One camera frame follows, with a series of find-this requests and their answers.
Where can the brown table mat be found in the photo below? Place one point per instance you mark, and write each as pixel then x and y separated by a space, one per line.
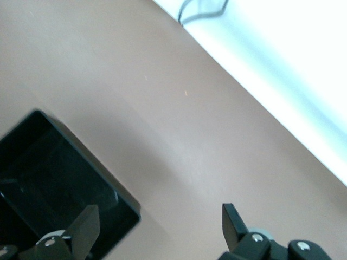
pixel 122 81

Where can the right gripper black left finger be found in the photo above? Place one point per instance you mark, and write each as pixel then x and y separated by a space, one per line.
pixel 67 243

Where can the black plastic box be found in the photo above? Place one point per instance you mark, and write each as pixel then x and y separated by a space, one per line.
pixel 54 168

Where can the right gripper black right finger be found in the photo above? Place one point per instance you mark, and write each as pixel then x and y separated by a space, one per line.
pixel 252 246

